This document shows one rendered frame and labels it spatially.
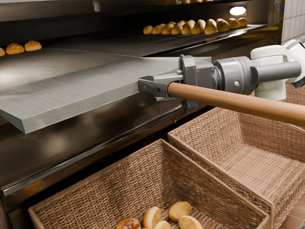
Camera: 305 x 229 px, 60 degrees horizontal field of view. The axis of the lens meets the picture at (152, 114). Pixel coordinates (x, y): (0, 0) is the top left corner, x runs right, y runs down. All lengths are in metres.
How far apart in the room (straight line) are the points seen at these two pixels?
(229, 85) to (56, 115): 0.35
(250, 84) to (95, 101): 0.32
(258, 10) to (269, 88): 1.49
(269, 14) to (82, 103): 1.69
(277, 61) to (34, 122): 0.50
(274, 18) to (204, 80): 1.51
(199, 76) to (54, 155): 0.51
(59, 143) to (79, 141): 0.07
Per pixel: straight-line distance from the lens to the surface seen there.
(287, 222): 1.17
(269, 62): 0.62
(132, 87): 0.60
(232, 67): 0.58
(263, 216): 0.95
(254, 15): 2.09
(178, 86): 0.53
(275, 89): 0.63
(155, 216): 1.05
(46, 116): 0.50
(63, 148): 0.87
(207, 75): 0.56
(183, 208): 1.08
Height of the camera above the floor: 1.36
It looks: 22 degrees down
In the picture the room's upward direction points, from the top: 5 degrees counter-clockwise
